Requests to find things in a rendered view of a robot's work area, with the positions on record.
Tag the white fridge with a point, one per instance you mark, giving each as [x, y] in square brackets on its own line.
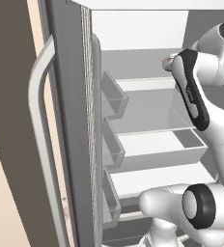
[139, 32]

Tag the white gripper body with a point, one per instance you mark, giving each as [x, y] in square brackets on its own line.
[168, 63]

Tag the clear glass fridge shelf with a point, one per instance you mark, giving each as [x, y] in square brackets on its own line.
[149, 109]

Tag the grey fridge door bin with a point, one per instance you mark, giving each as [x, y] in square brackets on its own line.
[112, 96]
[110, 144]
[110, 202]

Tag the grey fridge door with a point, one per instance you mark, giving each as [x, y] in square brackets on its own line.
[70, 128]

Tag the white fridge drawer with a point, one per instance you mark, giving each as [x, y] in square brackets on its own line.
[162, 149]

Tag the brown cabinet side panel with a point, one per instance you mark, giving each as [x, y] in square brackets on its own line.
[11, 96]

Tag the white fridge shelf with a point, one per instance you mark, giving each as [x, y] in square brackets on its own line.
[162, 180]

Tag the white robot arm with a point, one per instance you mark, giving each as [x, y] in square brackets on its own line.
[220, 138]

